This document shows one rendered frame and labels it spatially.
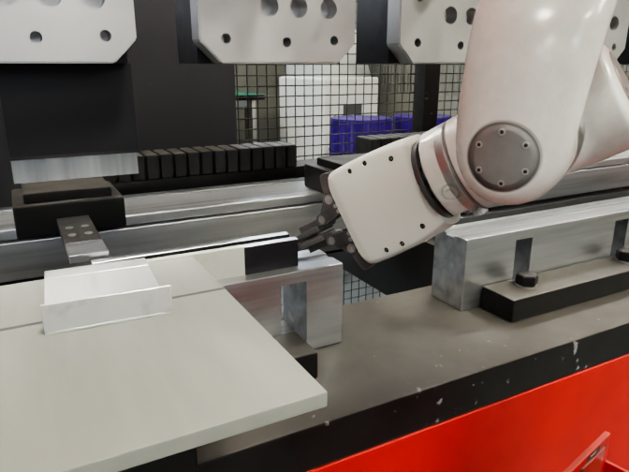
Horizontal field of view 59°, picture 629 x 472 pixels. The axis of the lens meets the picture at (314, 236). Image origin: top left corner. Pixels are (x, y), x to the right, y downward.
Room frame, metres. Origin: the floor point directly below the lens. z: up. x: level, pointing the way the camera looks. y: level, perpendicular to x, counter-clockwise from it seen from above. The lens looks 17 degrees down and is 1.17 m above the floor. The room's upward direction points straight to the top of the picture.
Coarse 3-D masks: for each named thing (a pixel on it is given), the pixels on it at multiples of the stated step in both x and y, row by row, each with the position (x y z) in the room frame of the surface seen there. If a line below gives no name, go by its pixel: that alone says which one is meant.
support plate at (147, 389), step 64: (0, 320) 0.36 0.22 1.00; (192, 320) 0.36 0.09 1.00; (0, 384) 0.28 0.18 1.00; (64, 384) 0.28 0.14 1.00; (128, 384) 0.28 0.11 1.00; (192, 384) 0.28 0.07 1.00; (256, 384) 0.28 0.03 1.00; (0, 448) 0.22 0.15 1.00; (64, 448) 0.22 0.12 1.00; (128, 448) 0.22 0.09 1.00; (192, 448) 0.24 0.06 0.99
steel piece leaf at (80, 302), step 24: (48, 288) 0.42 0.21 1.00; (72, 288) 0.42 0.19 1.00; (96, 288) 0.42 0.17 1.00; (120, 288) 0.42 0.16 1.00; (144, 288) 0.37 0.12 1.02; (168, 288) 0.37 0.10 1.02; (48, 312) 0.34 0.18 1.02; (72, 312) 0.35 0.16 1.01; (96, 312) 0.35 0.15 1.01; (120, 312) 0.36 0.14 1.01; (144, 312) 0.37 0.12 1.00; (168, 312) 0.37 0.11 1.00
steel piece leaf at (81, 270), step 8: (96, 264) 0.47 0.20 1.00; (104, 264) 0.47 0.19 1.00; (112, 264) 0.47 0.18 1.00; (120, 264) 0.47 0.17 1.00; (128, 264) 0.47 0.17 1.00; (136, 264) 0.47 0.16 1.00; (144, 264) 0.47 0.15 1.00; (48, 272) 0.46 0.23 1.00; (56, 272) 0.46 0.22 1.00; (64, 272) 0.46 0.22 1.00; (72, 272) 0.46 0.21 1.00; (80, 272) 0.46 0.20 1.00; (88, 272) 0.46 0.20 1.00; (96, 272) 0.46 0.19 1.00
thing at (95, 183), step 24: (24, 192) 0.62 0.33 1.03; (48, 192) 0.63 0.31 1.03; (72, 192) 0.64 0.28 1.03; (96, 192) 0.65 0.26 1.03; (24, 216) 0.61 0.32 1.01; (48, 216) 0.62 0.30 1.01; (72, 216) 0.63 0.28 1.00; (96, 216) 0.64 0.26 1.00; (120, 216) 0.65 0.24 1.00; (72, 240) 0.54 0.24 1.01; (96, 240) 0.54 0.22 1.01
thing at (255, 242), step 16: (240, 240) 0.55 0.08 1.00; (256, 240) 0.56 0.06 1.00; (272, 240) 0.55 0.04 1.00; (288, 240) 0.56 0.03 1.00; (128, 256) 0.50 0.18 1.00; (144, 256) 0.51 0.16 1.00; (160, 256) 0.51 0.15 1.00; (256, 256) 0.54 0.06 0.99; (272, 256) 0.55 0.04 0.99; (288, 256) 0.55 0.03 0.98; (256, 272) 0.54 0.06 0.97
